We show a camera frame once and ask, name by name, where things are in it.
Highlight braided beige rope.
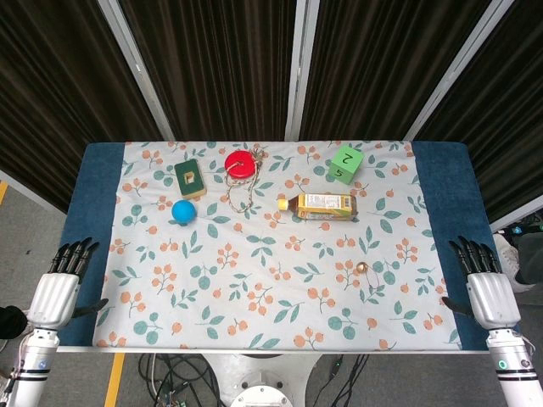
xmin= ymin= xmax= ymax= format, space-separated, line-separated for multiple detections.
xmin=223 ymin=145 xmax=267 ymax=214

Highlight white metal frame post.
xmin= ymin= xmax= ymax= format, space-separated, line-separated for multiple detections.
xmin=490 ymin=206 xmax=543 ymax=233
xmin=283 ymin=0 xmax=321 ymax=142
xmin=96 ymin=0 xmax=176 ymax=142
xmin=405 ymin=0 xmax=518 ymax=142

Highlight black cable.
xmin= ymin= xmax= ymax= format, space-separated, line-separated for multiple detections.
xmin=135 ymin=352 xmax=224 ymax=407
xmin=324 ymin=352 xmax=371 ymax=407

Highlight blue ball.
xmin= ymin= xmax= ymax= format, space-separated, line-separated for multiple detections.
xmin=171 ymin=199 xmax=199 ymax=226

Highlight white sneaker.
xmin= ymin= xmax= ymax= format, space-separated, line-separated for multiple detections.
xmin=493 ymin=234 xmax=538 ymax=294

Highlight yellow label tea bottle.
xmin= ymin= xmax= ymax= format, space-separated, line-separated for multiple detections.
xmin=277 ymin=192 xmax=359 ymax=222

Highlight black fabric bundle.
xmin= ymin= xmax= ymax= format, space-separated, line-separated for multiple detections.
xmin=0 ymin=304 xmax=27 ymax=341

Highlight floral print tablecloth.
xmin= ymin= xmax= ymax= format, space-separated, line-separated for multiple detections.
xmin=91 ymin=140 xmax=464 ymax=351

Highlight red disc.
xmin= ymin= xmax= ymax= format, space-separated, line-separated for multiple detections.
xmin=224 ymin=149 xmax=256 ymax=181

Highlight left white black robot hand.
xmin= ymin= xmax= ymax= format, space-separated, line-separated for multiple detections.
xmin=27 ymin=237 xmax=109 ymax=330

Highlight green yellow sponge block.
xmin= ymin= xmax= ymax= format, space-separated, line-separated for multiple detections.
xmin=174 ymin=159 xmax=209 ymax=200

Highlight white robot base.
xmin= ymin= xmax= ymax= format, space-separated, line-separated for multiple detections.
xmin=202 ymin=351 xmax=324 ymax=407

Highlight green numbered foam cube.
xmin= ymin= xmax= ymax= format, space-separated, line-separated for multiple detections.
xmin=327 ymin=144 xmax=366 ymax=186

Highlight dark trouser leg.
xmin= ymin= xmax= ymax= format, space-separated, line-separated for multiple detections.
xmin=507 ymin=231 xmax=543 ymax=290

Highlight dark brown pleated curtain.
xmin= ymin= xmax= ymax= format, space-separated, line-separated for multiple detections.
xmin=411 ymin=0 xmax=543 ymax=224
xmin=299 ymin=0 xmax=496 ymax=142
xmin=0 ymin=0 xmax=167 ymax=215
xmin=118 ymin=0 xmax=299 ymax=142

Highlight white table frame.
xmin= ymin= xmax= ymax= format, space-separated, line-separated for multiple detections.
xmin=56 ymin=345 xmax=490 ymax=354

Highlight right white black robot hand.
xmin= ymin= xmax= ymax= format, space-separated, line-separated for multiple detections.
xmin=440 ymin=236 xmax=523 ymax=330

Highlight blue fabric table mat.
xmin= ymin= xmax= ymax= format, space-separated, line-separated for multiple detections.
xmin=57 ymin=141 xmax=500 ymax=352

